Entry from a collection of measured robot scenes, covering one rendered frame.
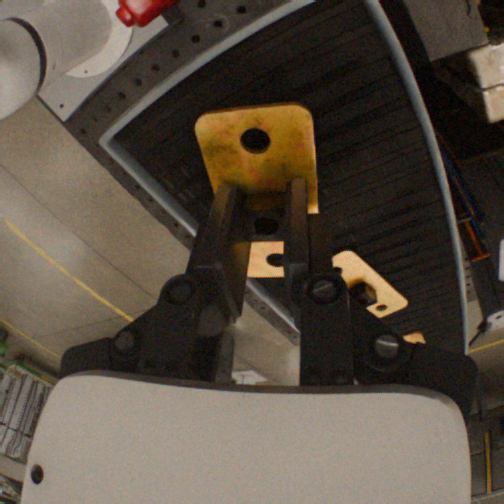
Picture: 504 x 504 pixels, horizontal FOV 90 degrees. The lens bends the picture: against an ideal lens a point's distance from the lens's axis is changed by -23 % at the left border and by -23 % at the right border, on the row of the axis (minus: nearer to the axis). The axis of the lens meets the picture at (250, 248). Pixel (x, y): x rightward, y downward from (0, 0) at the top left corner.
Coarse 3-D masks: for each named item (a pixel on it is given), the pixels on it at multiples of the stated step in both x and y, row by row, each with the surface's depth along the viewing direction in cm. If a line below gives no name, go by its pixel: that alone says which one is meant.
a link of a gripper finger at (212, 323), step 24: (216, 192) 11; (216, 216) 10; (240, 216) 12; (216, 240) 9; (240, 240) 11; (192, 264) 10; (216, 264) 9; (240, 264) 11; (216, 288) 9; (240, 288) 11; (216, 312) 9; (240, 312) 11; (120, 336) 9; (144, 336) 9; (120, 360) 8
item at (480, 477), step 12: (468, 432) 470; (468, 444) 453; (480, 444) 436; (480, 456) 419; (492, 456) 402; (480, 468) 402; (492, 468) 385; (480, 480) 385; (492, 480) 368; (480, 492) 367
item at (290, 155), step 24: (216, 120) 10; (240, 120) 10; (264, 120) 10; (288, 120) 9; (216, 144) 10; (240, 144) 10; (288, 144) 10; (312, 144) 10; (216, 168) 11; (240, 168) 11; (264, 168) 11; (288, 168) 11; (312, 168) 11; (240, 192) 12; (264, 192) 12; (312, 192) 12; (264, 216) 11; (264, 240) 12; (264, 264) 15
